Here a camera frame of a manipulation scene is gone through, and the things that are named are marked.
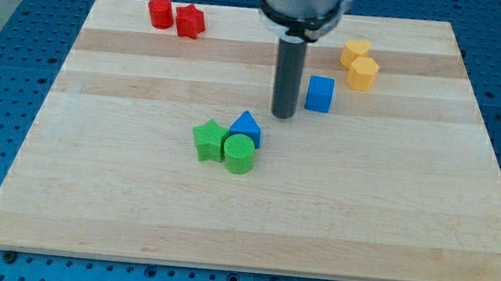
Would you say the light wooden board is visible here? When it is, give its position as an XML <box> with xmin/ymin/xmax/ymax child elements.
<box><xmin>0</xmin><ymin>0</ymin><xmax>501</xmax><ymax>281</ymax></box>

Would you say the yellow heart block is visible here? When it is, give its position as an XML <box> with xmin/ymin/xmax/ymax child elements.
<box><xmin>340</xmin><ymin>39</ymin><xmax>372</xmax><ymax>68</ymax></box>

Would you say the red cylinder block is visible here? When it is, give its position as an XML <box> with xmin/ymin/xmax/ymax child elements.
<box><xmin>148</xmin><ymin>0</ymin><xmax>174</xmax><ymax>29</ymax></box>

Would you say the green cylinder block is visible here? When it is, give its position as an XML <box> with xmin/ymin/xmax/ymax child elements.
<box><xmin>224</xmin><ymin>134</ymin><xmax>255</xmax><ymax>174</ymax></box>

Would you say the green star block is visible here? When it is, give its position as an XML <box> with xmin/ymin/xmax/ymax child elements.
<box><xmin>193</xmin><ymin>119</ymin><xmax>229</xmax><ymax>163</ymax></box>

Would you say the red star block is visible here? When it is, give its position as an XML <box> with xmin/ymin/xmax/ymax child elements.
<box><xmin>175</xmin><ymin>4</ymin><xmax>206</xmax><ymax>39</ymax></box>

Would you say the black tool mount bracket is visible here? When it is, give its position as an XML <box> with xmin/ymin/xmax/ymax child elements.
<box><xmin>259</xmin><ymin>0</ymin><xmax>353</xmax><ymax>43</ymax></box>

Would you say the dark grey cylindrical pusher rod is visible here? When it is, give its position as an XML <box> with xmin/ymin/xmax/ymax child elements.
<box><xmin>271</xmin><ymin>39</ymin><xmax>306</xmax><ymax>119</ymax></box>

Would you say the blue triangle block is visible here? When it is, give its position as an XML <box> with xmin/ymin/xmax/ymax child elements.
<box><xmin>229</xmin><ymin>110</ymin><xmax>262</xmax><ymax>149</ymax></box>

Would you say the blue cube block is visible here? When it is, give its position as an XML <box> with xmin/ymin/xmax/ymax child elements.
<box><xmin>305</xmin><ymin>75</ymin><xmax>336</xmax><ymax>114</ymax></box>

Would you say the yellow hexagon block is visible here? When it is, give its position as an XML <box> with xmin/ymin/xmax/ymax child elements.
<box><xmin>347</xmin><ymin>57</ymin><xmax>379</xmax><ymax>92</ymax></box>

